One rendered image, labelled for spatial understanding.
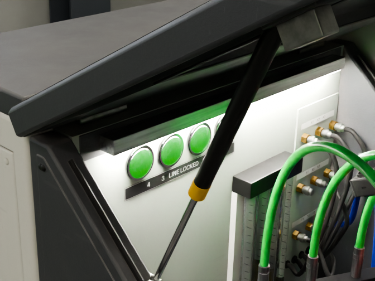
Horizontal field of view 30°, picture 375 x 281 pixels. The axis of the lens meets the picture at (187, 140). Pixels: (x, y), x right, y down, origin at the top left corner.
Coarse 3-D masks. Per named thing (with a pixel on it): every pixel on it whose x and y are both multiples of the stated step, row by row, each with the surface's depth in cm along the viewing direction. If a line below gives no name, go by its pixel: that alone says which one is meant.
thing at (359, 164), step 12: (312, 144) 94; (324, 144) 91; (336, 144) 89; (300, 156) 97; (348, 156) 87; (288, 168) 101; (360, 168) 85; (372, 168) 84; (276, 180) 104; (372, 180) 83; (276, 192) 105; (276, 204) 106; (264, 228) 109; (264, 240) 110; (264, 252) 111; (264, 264) 112
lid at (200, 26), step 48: (240, 0) 54; (288, 0) 51; (336, 0) 54; (144, 48) 63; (192, 48) 59; (240, 48) 82; (288, 48) 55; (48, 96) 76; (96, 96) 70; (144, 96) 91
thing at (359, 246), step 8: (368, 200) 114; (368, 208) 114; (368, 216) 115; (360, 224) 116; (360, 232) 117; (360, 240) 117; (360, 248) 118; (360, 256) 118; (352, 264) 120; (360, 264) 119; (352, 272) 120; (360, 272) 120
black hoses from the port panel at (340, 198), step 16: (336, 160) 122; (352, 176) 126; (336, 192) 129; (352, 192) 130; (336, 208) 128; (336, 224) 132; (320, 240) 128; (336, 240) 133; (304, 256) 137; (320, 256) 129; (304, 272) 133
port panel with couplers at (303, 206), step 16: (336, 96) 130; (304, 112) 123; (320, 112) 127; (304, 128) 124; (320, 128) 128; (336, 128) 130; (304, 144) 126; (304, 160) 128; (320, 160) 132; (304, 176) 129; (320, 176) 134; (304, 192) 128; (320, 192) 136; (304, 208) 133; (304, 224) 135; (288, 240) 132; (304, 240) 131; (288, 256) 134
